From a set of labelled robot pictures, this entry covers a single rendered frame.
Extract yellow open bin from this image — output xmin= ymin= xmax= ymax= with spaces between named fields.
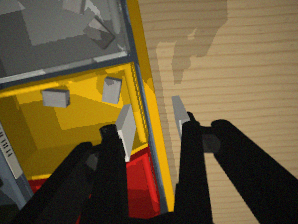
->
xmin=0 ymin=63 xmax=147 ymax=180

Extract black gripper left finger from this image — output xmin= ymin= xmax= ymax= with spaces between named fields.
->
xmin=9 ymin=104 xmax=136 ymax=224

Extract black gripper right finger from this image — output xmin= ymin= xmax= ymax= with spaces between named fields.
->
xmin=171 ymin=95 xmax=298 ymax=224

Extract grey metal shelf rack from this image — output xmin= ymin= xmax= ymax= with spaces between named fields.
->
xmin=0 ymin=0 xmax=169 ymax=215

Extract yellow bar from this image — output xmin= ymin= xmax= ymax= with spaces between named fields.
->
xmin=126 ymin=0 xmax=174 ymax=212

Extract red open bin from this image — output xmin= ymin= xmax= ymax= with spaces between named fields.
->
xmin=28 ymin=146 xmax=160 ymax=218

